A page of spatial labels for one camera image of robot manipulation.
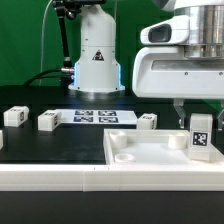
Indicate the black camera stand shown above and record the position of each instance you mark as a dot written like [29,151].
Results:
[70,9]

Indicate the white tag sheet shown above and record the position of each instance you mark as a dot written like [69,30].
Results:
[114,117]

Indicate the white block at left edge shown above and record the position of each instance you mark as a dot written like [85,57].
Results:
[1,139]

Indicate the white square tabletop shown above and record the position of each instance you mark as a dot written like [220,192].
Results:
[147,147]

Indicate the white U-shaped fence wall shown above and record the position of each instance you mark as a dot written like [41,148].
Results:
[205,176]

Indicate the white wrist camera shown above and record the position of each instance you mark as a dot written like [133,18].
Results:
[170,32]

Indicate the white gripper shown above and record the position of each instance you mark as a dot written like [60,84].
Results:
[164,72]

